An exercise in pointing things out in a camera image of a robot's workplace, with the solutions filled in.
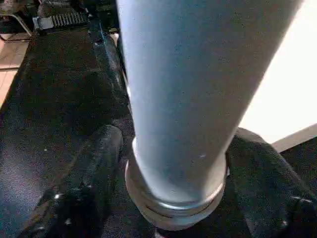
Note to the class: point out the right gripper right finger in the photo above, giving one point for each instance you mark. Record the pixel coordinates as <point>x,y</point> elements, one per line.
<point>267,193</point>

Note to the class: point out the white plastic table top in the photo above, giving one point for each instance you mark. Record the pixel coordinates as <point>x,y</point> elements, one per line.
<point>280,74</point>

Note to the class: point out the black work mat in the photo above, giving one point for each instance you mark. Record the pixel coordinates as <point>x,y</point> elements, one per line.
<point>49,99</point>

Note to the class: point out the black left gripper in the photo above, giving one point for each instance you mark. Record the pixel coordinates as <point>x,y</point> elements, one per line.
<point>64,21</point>

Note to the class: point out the black metal table leg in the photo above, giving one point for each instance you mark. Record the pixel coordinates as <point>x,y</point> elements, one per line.
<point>17,24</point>

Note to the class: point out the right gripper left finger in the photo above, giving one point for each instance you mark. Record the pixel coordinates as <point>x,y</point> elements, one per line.
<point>81,188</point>

